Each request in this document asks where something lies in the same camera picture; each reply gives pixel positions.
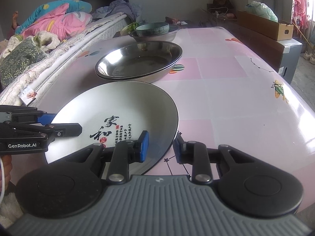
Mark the white quilted mattress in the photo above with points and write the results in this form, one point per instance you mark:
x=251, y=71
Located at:
x=40, y=76

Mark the white sneakers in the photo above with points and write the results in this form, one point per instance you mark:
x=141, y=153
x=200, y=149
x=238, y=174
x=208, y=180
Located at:
x=309, y=57

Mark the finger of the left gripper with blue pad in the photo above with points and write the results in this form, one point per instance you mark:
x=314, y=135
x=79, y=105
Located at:
x=46, y=118

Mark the white calligraphy ceramic plate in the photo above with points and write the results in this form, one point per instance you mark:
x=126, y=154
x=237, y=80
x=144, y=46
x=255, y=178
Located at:
x=115, y=112

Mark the grey blue clothing pile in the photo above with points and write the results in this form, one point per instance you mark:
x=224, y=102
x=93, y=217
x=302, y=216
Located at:
x=132, y=10

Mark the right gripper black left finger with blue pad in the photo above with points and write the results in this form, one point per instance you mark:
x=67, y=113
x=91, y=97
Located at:
x=125, y=153

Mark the green patterned ceramic bowl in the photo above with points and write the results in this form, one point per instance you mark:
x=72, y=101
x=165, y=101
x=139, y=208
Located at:
x=152, y=29

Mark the green leafy vegetable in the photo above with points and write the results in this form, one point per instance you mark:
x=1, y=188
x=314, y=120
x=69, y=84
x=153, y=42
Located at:
x=129, y=28

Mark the large stainless steel basin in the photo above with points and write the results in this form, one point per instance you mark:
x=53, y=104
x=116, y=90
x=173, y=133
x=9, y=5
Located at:
x=145, y=50

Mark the large brown cardboard box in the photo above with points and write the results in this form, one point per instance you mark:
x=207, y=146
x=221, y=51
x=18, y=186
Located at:
x=282, y=56

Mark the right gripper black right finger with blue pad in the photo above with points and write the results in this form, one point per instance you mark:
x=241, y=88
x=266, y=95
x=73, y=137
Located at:
x=197, y=155

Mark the green plastic bag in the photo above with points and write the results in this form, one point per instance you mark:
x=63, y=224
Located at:
x=261, y=10

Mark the small open cardboard box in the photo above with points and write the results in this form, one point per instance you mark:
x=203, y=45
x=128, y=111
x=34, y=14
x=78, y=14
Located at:
x=278, y=31

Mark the green leaf pattern pillow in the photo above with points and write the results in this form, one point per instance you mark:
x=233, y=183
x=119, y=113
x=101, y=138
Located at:
x=20, y=59

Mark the pink and blue blanket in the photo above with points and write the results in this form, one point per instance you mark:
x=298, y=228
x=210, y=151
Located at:
x=64, y=18

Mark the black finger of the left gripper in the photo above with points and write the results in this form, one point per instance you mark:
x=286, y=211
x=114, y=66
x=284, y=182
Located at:
x=67, y=130

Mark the white fluffy blanket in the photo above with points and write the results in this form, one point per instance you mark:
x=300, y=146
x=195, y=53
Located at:
x=46, y=41

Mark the dark printed flat box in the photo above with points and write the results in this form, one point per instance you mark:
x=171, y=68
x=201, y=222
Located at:
x=182, y=23

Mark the person's left hand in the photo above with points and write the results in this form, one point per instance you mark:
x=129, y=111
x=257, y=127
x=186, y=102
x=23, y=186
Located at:
x=7, y=165

